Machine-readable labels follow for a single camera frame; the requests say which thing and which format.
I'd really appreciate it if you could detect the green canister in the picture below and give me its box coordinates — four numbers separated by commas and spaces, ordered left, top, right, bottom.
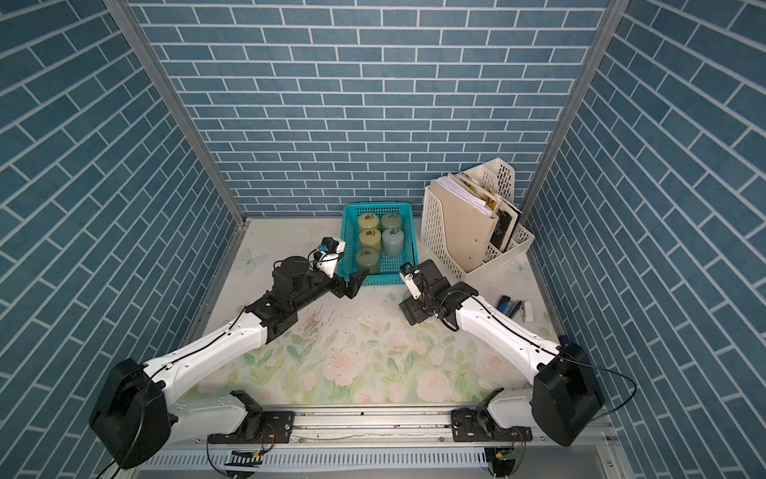
380, 212, 403, 231
355, 247, 380, 275

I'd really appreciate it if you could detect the yellow-green canister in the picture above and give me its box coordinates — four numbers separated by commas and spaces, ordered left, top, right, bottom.
359, 228, 382, 251
357, 212, 380, 232

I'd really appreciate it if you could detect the blue-grey canister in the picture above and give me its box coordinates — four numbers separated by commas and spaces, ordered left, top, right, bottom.
381, 228, 405, 257

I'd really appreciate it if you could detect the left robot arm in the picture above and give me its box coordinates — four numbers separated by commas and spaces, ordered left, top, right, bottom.
89, 253, 369, 469

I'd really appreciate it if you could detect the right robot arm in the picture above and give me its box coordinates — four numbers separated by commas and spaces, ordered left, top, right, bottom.
399, 259, 604, 446

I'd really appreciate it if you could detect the blue stapler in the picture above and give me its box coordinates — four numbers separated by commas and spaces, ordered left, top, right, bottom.
497, 295, 524, 319

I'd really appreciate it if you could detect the beige folder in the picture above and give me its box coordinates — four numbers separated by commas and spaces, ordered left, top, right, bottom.
428, 177, 498, 273

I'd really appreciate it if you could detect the stack of papers and booklets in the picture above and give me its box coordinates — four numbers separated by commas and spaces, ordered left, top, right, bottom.
446, 173, 521, 253

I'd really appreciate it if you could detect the small white box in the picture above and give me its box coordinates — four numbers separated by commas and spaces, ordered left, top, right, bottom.
522, 301, 535, 323

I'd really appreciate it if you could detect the white perforated file holder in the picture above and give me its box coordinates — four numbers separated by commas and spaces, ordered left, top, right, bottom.
421, 158, 535, 281

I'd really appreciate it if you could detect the right circuit board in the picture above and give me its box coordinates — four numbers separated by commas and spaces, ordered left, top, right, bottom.
495, 447, 522, 468

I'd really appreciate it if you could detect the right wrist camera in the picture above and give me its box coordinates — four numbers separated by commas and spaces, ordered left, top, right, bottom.
399, 263, 422, 299

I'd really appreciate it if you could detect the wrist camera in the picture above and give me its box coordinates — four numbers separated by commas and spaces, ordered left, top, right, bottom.
311, 237, 345, 279
399, 263, 422, 299

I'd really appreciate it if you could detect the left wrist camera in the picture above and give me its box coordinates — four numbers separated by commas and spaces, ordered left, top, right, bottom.
311, 237, 345, 279

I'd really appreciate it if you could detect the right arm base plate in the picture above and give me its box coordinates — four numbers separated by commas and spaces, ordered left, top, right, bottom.
450, 388, 534, 443

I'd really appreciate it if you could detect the aluminium front rail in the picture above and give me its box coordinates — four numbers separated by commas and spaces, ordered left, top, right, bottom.
142, 403, 618, 450

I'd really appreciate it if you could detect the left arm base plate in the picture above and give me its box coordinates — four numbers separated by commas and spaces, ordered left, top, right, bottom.
207, 390, 295, 446

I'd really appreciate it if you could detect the white slotted cable duct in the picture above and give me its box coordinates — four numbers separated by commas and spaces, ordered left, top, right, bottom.
139, 446, 488, 473

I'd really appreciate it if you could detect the left corner aluminium post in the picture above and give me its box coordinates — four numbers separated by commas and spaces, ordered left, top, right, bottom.
104, 0, 247, 229

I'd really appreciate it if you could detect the corner aluminium post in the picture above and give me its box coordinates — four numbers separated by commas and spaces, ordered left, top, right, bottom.
104, 0, 247, 229
521, 0, 630, 223

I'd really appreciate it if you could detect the right corner aluminium post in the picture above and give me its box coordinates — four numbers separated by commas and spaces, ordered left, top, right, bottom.
521, 0, 630, 223

